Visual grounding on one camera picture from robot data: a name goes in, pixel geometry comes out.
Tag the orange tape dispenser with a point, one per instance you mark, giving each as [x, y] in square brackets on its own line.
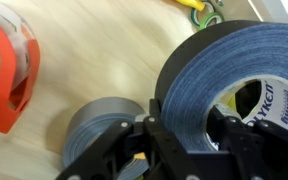
[19, 65]

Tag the large black tape roll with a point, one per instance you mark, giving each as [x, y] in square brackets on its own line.
[210, 61]

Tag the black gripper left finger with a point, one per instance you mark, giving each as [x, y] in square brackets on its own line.
[167, 158]

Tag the grey duct tape roll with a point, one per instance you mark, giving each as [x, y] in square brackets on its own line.
[93, 147]

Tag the green tape roll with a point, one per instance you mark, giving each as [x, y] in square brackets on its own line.
[205, 22]

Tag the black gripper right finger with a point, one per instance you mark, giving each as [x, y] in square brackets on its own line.
[243, 145]

